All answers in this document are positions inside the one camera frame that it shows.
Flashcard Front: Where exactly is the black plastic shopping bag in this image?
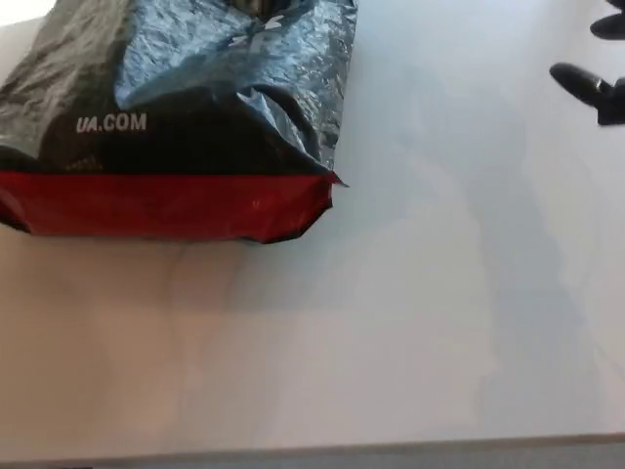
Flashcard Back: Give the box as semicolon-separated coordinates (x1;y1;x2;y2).
0;0;361;246

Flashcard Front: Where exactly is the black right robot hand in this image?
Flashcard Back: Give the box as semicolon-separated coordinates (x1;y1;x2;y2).
549;0;625;127

